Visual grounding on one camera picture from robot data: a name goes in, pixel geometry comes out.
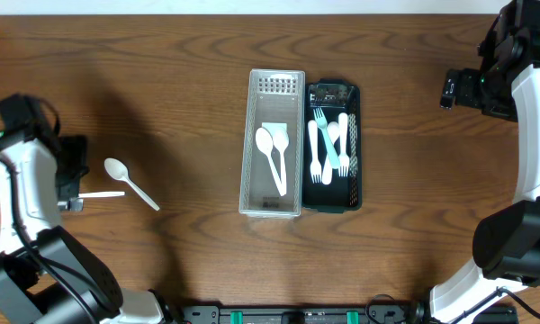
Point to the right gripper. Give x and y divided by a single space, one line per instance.
467 94

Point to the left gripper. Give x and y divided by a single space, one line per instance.
72 168

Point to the white plastic spoon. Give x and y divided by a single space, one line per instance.
106 194
118 171
333 133
281 143
264 143

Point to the white plastic fork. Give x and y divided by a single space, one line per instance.
322 122
343 156
315 165

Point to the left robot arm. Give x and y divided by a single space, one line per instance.
46 274

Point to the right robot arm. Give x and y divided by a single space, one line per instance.
506 245

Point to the black plastic basket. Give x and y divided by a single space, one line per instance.
333 96

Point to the clear plastic basket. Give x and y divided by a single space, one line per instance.
275 100

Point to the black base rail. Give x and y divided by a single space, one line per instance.
383 312

